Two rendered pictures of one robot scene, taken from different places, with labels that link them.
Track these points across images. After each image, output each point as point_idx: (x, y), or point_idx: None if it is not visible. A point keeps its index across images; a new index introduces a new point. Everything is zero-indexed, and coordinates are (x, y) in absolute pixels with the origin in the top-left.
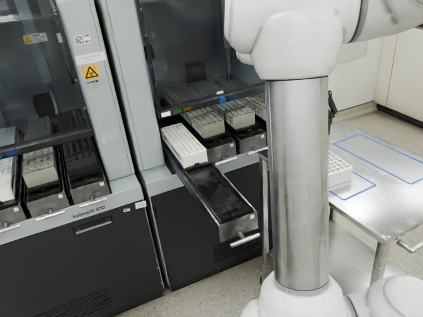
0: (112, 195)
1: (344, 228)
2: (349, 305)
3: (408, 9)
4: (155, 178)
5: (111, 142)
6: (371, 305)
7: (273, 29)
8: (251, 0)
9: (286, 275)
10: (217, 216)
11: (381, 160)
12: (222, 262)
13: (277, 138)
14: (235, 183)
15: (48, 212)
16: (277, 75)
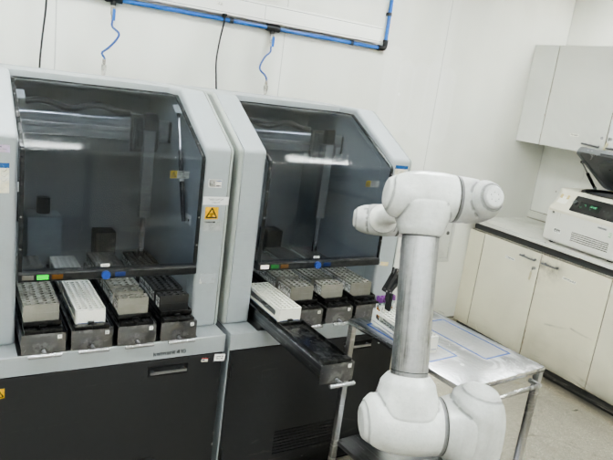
0: (196, 339)
1: None
2: (439, 398)
3: (483, 209)
4: (240, 331)
5: (206, 285)
6: (454, 394)
7: (415, 206)
8: (406, 189)
9: (402, 362)
10: (320, 359)
11: (462, 340)
12: (279, 455)
13: (408, 268)
14: None
15: (135, 342)
16: (413, 231)
